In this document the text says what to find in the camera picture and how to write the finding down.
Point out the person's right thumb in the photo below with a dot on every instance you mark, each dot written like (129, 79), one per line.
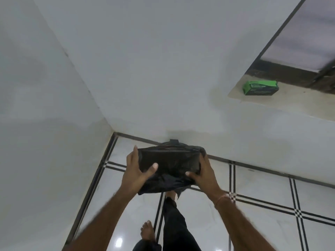
(192, 176)

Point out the person's left thumb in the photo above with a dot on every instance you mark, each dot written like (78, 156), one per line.
(150, 171)

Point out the person's right forearm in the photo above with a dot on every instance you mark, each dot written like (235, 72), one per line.
(244, 226)

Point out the person's right hand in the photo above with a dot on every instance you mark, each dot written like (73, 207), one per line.
(206, 177)

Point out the person's left forearm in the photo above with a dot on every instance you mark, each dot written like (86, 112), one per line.
(98, 222)

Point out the person's black trousers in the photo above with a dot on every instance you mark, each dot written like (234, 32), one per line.
(174, 227)

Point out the black plastic garbage bag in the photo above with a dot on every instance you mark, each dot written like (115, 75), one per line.
(170, 167)

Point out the orange thread wristband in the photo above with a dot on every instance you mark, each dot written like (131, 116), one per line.
(222, 199)

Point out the person's right foot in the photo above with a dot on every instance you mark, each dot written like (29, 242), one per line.
(170, 194)

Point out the dark framed window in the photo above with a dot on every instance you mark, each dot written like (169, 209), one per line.
(301, 41)

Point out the green cardboard box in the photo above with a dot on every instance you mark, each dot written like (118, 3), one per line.
(259, 87)

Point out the person's left foot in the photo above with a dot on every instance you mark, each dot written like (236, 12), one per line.
(148, 231)

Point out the person's left hand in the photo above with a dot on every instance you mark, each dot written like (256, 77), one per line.
(133, 177)

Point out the person's foot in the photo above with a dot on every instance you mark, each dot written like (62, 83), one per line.
(148, 231)
(170, 194)

